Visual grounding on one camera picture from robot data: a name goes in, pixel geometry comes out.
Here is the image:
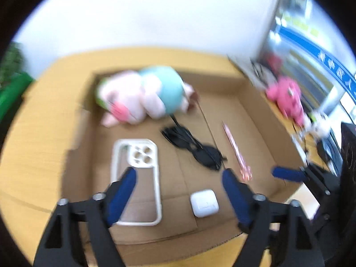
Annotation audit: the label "blue banner sign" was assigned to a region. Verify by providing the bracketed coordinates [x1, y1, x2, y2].
[275, 24, 356, 101]

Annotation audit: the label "pink pig plush toy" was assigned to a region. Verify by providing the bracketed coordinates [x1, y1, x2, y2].
[95, 66, 199, 128]

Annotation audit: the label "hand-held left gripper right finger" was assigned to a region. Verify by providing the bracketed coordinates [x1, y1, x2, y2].
[222, 168, 325, 267]

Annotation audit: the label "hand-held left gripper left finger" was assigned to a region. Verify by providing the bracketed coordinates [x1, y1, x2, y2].
[33, 167, 137, 267]

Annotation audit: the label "pink pen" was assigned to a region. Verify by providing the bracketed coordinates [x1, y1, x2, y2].
[222, 121, 253, 180]

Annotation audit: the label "clear white phone case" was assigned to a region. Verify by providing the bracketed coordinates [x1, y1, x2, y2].
[111, 138, 162, 226]

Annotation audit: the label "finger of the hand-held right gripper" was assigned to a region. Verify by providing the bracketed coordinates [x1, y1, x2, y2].
[272, 165, 333, 198]

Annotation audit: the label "large cardboard box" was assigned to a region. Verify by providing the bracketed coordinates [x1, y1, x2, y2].
[60, 71, 306, 256]

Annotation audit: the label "white plush toy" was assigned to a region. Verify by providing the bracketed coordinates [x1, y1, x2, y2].
[304, 111, 330, 138]

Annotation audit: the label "green potted plant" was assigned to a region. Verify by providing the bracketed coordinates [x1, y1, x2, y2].
[0, 42, 24, 87]

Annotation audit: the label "white earbuds case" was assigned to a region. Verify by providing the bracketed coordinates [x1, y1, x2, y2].
[190, 190, 219, 218]

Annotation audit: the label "black sunglasses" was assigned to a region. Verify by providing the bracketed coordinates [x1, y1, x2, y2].
[161, 114, 227, 171]

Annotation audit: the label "green cloth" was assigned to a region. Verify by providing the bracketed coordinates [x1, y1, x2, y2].
[0, 74, 34, 117]

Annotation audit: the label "row of yellow sticky notes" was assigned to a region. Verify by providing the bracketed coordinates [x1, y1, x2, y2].
[282, 11, 320, 38]

